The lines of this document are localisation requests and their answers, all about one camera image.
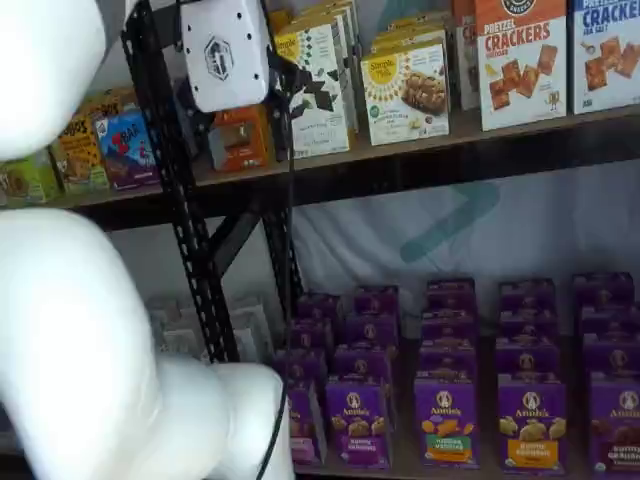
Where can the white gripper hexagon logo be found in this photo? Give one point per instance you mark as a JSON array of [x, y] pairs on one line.
[[225, 60]]

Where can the purple Annie's box pink patch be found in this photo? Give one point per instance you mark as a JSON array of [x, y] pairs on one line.
[[302, 420]]

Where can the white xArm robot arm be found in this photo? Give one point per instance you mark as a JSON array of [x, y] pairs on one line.
[[75, 325]]

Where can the orange Revival snack box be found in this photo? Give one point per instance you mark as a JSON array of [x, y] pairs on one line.
[[280, 20], [250, 145]]

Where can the Simple Mills sweet thins box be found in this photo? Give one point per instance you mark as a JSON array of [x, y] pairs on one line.
[[335, 7], [325, 135], [320, 20]]

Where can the blue Z Bar box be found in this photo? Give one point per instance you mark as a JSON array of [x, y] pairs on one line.
[[125, 150]]

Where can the orange Bobo's box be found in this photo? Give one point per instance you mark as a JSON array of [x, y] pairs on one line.
[[110, 102], [80, 160]]

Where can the yellow Simple Mills bars box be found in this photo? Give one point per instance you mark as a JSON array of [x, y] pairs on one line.
[[410, 26], [410, 40], [405, 95]]

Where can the purple Annie's snack box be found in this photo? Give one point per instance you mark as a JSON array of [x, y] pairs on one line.
[[447, 360], [527, 295], [362, 365], [527, 357], [612, 355], [450, 295], [527, 325], [602, 290], [375, 300], [447, 327], [300, 367], [320, 307], [607, 320], [310, 335], [370, 330]]

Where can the red pretzel crackers box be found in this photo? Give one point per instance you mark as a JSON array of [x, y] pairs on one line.
[[465, 60]]

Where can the green Bobo's box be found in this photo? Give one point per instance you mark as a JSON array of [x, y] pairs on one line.
[[30, 180]]

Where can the cheddar pretzel crackers box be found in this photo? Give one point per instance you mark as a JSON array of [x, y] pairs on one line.
[[520, 75]]

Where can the sea salt pretzel crackers box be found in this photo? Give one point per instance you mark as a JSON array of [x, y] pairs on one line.
[[605, 60]]

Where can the purple Annie's box green patch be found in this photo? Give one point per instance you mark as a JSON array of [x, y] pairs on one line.
[[445, 425]]

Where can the purple Annie's box orange patch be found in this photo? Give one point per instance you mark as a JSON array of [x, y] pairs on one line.
[[532, 425]]

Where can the purple Annie's box maroon patch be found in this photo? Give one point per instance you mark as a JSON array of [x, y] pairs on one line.
[[615, 425]]

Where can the black metal shelving rack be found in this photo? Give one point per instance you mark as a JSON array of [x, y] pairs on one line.
[[450, 165], [135, 217]]

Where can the white Organic Pantry carton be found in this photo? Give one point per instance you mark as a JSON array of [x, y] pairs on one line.
[[250, 325], [175, 330]]

